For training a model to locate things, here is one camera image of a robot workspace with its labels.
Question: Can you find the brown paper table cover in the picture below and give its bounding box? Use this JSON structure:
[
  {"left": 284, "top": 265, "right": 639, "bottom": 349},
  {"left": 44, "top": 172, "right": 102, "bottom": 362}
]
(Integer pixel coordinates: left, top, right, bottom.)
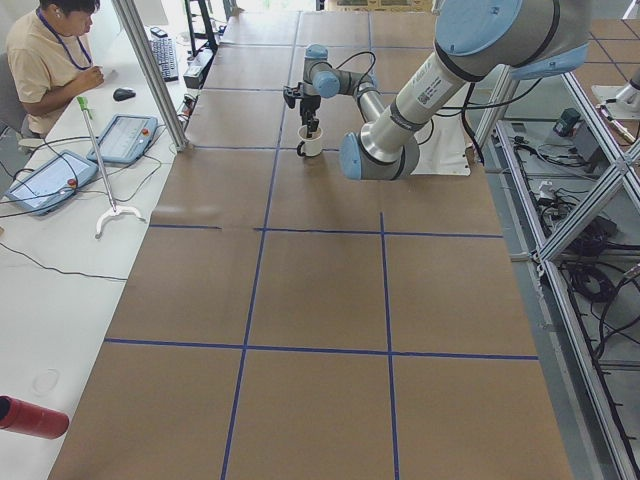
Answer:
[{"left": 51, "top": 12, "right": 572, "bottom": 479}]

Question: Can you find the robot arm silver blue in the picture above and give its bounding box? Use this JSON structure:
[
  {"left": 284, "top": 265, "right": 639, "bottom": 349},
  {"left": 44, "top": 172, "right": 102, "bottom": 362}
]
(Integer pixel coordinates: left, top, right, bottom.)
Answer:
[{"left": 283, "top": 1, "right": 592, "bottom": 180}]

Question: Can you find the near blue teach pendant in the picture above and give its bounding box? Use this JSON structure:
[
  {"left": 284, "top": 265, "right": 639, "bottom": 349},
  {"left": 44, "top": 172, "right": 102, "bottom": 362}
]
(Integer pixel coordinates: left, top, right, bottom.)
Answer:
[{"left": 5, "top": 150, "right": 98, "bottom": 215}]

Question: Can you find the black box with label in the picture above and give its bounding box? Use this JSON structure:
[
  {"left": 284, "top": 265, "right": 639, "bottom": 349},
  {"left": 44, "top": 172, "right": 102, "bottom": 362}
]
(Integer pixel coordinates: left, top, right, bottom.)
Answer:
[{"left": 183, "top": 48, "right": 214, "bottom": 89}]

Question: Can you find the aluminium frame post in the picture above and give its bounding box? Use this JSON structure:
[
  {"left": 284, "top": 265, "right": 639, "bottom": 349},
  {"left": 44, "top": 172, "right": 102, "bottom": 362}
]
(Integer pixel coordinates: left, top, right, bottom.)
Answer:
[{"left": 112, "top": 0, "right": 188, "bottom": 152}]

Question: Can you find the red cylindrical bottle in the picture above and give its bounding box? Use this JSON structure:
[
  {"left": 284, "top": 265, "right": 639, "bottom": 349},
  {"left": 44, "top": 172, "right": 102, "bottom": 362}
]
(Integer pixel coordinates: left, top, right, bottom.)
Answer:
[{"left": 1, "top": 396, "right": 70, "bottom": 439}]

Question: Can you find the person in beige shirt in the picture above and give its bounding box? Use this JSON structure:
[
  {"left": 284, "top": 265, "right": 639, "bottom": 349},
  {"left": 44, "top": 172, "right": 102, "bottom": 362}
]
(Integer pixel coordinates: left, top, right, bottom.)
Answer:
[{"left": 6, "top": 0, "right": 104, "bottom": 137}]

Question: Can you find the black computer keyboard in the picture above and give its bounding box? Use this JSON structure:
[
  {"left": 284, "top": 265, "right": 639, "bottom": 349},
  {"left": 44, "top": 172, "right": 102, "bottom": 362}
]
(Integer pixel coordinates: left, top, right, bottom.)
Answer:
[{"left": 149, "top": 37, "right": 179, "bottom": 82}]

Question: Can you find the black computer mouse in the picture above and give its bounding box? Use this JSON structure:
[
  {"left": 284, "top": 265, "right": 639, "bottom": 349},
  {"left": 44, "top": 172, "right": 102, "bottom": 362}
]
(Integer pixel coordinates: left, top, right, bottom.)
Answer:
[{"left": 112, "top": 88, "right": 136, "bottom": 102}]

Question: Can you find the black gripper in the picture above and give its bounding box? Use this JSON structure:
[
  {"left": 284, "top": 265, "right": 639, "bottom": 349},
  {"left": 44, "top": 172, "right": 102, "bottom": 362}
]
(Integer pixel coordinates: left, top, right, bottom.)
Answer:
[{"left": 300, "top": 95, "right": 321, "bottom": 138}]

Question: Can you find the reacher grabber stick tool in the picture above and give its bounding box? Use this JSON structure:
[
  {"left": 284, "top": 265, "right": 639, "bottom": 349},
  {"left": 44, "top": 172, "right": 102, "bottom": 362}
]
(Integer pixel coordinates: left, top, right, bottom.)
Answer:
[{"left": 76, "top": 96, "right": 146, "bottom": 239}]

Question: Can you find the blue teach pendant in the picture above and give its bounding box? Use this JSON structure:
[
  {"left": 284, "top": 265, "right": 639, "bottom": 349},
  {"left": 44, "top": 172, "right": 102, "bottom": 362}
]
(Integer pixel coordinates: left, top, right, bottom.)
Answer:
[
  {"left": 97, "top": 114, "right": 158, "bottom": 165},
  {"left": 5, "top": 150, "right": 98, "bottom": 215}
]

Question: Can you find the aluminium side frame rail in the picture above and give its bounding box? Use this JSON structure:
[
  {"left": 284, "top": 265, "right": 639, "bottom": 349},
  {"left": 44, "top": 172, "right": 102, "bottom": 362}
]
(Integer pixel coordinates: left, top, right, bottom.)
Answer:
[{"left": 482, "top": 62, "right": 639, "bottom": 479}]

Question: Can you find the far blue teach pendant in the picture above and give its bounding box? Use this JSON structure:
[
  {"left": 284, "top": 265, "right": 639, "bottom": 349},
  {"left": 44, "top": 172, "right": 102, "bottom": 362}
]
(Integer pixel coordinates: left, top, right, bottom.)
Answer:
[{"left": 97, "top": 114, "right": 158, "bottom": 165}]

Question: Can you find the white smiley mug black handle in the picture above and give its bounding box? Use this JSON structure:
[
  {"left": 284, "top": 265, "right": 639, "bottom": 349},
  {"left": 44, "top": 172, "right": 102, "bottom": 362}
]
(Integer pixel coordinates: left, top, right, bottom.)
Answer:
[{"left": 296, "top": 126, "right": 323, "bottom": 157}]

